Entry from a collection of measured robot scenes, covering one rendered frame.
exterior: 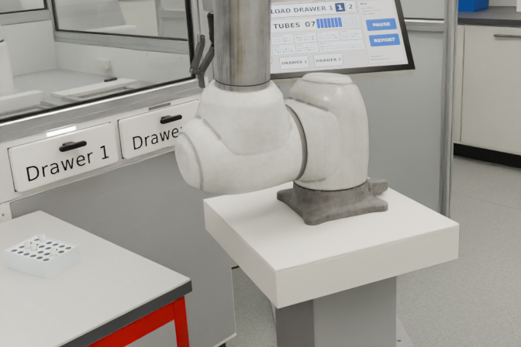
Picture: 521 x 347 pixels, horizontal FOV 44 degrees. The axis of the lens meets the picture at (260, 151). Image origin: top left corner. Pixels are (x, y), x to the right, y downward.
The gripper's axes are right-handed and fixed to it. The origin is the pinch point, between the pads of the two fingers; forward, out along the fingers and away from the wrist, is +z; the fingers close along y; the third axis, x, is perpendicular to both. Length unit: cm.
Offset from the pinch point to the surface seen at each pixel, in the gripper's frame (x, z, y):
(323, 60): 30, 2, 43
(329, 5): 40, -13, 53
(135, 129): 22.3, 9.9, -21.6
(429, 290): 40, 105, 88
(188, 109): 29.7, 9.0, -3.5
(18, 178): 9, 12, -54
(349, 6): 38, -12, 59
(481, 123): 151, 83, 214
